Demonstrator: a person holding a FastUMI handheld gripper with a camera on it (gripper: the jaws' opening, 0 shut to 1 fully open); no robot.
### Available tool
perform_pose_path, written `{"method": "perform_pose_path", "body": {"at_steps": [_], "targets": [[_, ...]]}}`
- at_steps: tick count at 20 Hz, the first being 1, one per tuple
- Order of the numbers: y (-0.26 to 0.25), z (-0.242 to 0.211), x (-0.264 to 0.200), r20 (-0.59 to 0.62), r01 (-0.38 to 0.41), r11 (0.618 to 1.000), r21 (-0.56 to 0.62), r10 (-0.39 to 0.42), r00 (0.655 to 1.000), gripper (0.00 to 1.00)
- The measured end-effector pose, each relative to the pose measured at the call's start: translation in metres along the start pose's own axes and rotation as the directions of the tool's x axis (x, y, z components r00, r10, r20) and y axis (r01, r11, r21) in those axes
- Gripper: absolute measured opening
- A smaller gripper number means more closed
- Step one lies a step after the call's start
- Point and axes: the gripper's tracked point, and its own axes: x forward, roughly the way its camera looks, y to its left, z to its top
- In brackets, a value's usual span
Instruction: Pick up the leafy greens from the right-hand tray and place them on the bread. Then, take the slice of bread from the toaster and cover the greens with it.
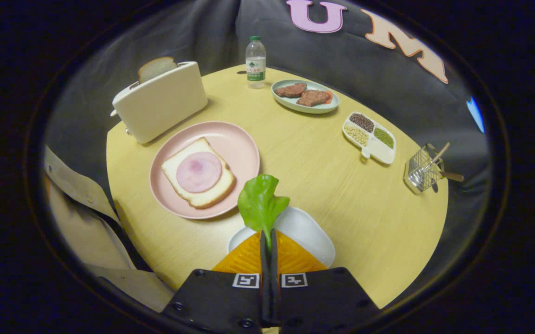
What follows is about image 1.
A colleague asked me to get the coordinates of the green beans heap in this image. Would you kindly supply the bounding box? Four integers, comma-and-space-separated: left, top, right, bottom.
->
373, 128, 394, 149

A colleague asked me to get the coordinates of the green lettuce leaf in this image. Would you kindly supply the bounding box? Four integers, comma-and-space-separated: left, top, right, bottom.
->
237, 174, 291, 251

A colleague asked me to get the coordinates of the pale beans heap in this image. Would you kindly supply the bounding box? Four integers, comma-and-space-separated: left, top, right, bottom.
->
344, 126, 369, 147

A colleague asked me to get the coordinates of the pink ham slice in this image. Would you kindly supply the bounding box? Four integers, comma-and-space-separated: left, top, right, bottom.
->
176, 152, 223, 194

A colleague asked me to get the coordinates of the white plate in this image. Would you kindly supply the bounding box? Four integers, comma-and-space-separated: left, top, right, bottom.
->
227, 206, 336, 269

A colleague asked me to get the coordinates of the toasted bread slice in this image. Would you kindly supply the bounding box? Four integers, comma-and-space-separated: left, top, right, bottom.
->
137, 56, 178, 84

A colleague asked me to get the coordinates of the pink plate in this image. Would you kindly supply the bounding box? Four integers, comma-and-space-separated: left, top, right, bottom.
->
149, 121, 261, 220

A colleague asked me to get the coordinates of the clear bottle with green cap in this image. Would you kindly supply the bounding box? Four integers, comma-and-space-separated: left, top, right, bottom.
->
245, 36, 267, 89

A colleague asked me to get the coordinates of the white divided dish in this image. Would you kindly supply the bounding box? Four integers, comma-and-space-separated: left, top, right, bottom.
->
342, 111, 397, 165

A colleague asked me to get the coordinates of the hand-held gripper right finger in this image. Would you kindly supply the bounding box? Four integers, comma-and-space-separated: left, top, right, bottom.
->
270, 229, 381, 334

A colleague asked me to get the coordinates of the person's beige coat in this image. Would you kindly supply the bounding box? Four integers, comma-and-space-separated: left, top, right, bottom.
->
44, 145, 175, 312

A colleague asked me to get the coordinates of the white bread slice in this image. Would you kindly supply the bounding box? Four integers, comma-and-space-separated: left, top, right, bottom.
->
161, 137, 236, 209

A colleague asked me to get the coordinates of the brown meat patty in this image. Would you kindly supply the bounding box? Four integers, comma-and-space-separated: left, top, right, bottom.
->
296, 90, 333, 107
274, 83, 308, 98

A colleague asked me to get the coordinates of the white toaster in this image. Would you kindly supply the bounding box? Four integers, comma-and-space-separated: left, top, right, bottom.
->
110, 61, 208, 144

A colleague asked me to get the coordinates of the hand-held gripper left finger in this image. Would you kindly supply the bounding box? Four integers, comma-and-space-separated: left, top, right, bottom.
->
161, 230, 272, 334

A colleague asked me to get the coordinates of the dark brown beans heap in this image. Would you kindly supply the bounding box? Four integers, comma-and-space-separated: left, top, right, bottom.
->
349, 113, 375, 133

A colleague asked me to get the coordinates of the pale green plate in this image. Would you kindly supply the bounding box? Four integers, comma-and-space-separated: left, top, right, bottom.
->
271, 79, 340, 115

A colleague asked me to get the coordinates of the wire mesh basket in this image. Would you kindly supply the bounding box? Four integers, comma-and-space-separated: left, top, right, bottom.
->
403, 144, 446, 193

